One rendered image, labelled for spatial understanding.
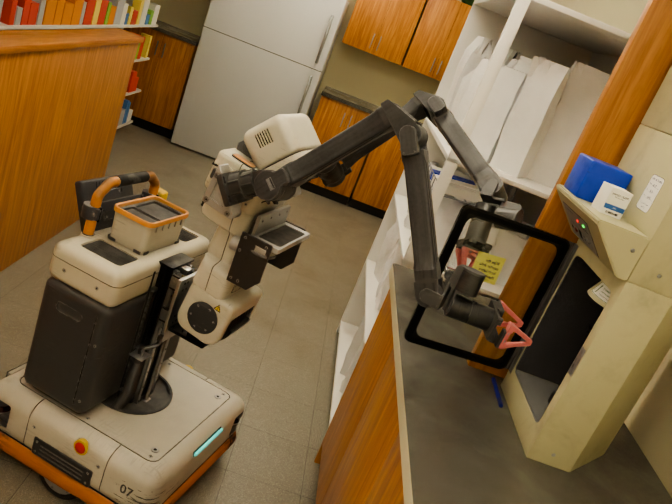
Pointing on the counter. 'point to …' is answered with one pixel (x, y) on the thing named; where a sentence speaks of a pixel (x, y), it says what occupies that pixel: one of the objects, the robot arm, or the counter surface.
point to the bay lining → (562, 325)
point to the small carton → (612, 200)
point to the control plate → (580, 228)
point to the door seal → (531, 306)
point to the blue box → (594, 177)
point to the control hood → (608, 235)
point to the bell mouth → (600, 293)
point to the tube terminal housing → (612, 330)
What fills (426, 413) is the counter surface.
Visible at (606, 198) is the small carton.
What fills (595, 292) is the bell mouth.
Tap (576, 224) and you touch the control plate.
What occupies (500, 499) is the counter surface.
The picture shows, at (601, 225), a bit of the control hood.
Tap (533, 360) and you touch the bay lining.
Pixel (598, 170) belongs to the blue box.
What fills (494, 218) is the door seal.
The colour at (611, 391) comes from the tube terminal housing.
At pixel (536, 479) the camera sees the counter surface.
